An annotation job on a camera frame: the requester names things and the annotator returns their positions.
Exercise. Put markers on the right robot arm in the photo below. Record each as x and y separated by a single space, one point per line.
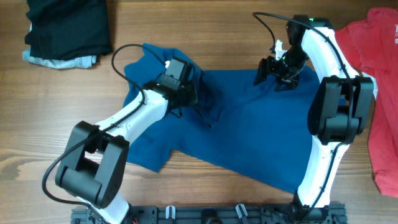
337 115

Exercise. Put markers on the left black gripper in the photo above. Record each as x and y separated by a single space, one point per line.
191 98

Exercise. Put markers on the red t-shirt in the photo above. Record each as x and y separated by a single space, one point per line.
370 46

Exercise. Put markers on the light grey folded garment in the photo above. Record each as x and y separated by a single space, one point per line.
59 63

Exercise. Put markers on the black folded garment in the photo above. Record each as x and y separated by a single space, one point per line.
92 15

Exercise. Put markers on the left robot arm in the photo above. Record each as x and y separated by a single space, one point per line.
93 164

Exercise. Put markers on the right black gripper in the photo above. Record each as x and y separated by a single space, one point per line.
267 65

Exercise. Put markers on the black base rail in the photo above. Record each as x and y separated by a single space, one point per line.
266 214

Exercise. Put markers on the blue polo shirt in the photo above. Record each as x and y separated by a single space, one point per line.
251 129

